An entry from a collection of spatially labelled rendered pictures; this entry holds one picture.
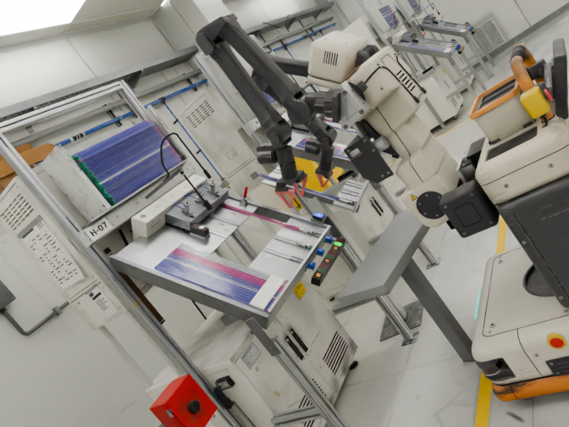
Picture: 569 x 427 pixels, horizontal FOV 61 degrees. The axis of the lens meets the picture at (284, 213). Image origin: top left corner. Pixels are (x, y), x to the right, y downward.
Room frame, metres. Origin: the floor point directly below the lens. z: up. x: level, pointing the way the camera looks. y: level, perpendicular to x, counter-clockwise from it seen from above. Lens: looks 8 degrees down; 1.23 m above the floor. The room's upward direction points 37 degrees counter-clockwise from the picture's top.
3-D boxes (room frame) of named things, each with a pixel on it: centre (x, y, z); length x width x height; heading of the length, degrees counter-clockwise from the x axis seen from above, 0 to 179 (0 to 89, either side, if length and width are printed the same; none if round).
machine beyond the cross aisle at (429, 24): (7.52, -3.28, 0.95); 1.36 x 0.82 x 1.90; 53
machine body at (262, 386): (2.36, 0.58, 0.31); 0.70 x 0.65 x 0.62; 143
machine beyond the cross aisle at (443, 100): (6.37, -2.40, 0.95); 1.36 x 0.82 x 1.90; 53
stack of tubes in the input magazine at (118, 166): (2.33, 0.45, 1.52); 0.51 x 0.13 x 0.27; 143
